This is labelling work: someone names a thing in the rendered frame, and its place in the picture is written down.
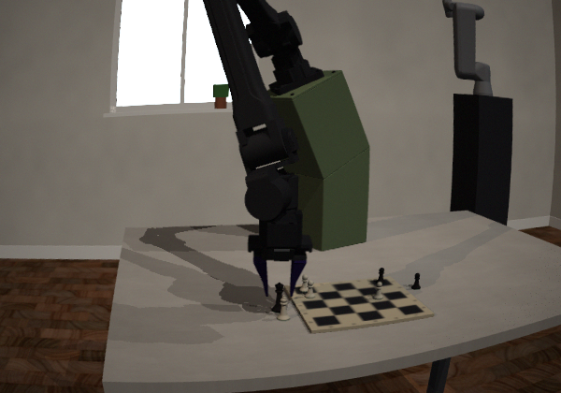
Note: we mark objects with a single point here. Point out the white pawn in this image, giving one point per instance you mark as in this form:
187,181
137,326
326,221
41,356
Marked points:
310,292
378,294
304,287

